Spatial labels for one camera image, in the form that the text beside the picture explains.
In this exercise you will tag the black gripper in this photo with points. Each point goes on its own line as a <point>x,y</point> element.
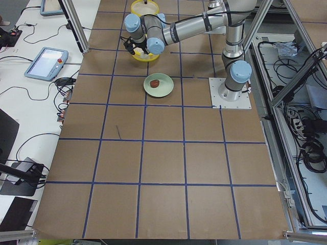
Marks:
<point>139,47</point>

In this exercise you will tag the brown bun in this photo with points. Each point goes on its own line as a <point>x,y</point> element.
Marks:
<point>154,83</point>

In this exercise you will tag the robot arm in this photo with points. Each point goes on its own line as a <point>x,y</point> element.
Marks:
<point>152,34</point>
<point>216,4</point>

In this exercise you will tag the green plate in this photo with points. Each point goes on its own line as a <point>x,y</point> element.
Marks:
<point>165,88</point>

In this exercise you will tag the teach pendant near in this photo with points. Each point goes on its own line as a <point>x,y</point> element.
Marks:
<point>47,64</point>

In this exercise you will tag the teach pendant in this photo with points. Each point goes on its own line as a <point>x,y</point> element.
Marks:
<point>47,64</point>
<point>50,8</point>

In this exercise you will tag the teach pendant far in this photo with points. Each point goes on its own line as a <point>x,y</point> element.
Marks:
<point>50,8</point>

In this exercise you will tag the black monitor stand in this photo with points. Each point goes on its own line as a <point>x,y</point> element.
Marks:
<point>22,178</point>

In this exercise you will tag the aluminium frame post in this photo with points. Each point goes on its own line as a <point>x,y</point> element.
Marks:
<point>73,20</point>

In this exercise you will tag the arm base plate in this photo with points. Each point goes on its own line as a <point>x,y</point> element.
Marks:
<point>222,98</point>

